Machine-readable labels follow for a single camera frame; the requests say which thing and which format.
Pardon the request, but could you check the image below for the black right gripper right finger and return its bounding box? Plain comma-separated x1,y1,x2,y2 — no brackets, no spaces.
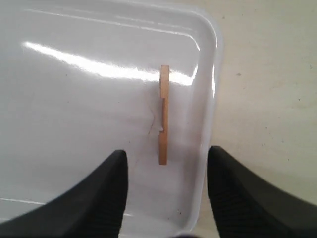
207,146,317,238

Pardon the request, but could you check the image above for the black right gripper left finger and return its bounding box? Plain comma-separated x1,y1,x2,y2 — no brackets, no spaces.
0,150,128,238

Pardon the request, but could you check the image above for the white plastic tray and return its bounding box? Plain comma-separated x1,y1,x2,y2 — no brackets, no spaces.
0,0,223,238

